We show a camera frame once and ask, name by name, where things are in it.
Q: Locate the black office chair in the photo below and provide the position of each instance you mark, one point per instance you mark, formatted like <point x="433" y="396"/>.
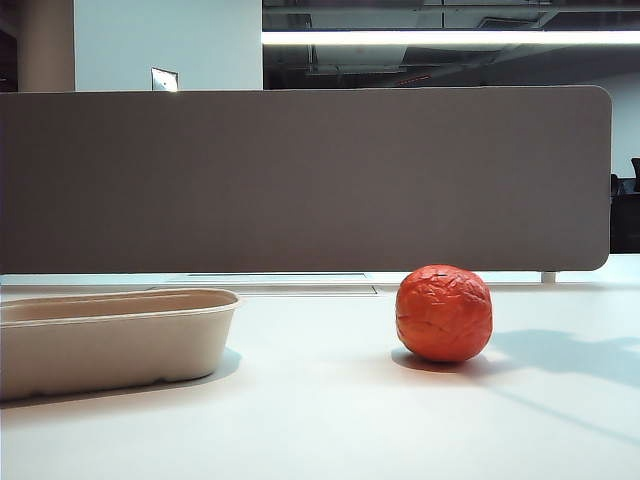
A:
<point x="626" y="220"/>

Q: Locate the large grey-brown desk divider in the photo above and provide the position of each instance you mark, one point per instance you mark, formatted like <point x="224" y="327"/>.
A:
<point x="305" y="180"/>

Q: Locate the white wall switch plate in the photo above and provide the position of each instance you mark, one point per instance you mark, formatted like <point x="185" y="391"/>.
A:
<point x="164" y="80"/>

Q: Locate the long ceiling light strip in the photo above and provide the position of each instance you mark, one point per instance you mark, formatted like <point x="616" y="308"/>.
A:
<point x="425" y="37"/>

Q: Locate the beige paper lunchbox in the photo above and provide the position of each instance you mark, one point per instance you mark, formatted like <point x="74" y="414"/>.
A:
<point x="115" y="345"/>

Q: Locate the crinkled orange fruit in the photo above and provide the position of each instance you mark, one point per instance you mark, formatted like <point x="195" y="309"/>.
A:
<point x="442" y="315"/>

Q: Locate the beige building column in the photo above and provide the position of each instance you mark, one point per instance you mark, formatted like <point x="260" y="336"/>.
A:
<point x="46" y="47"/>

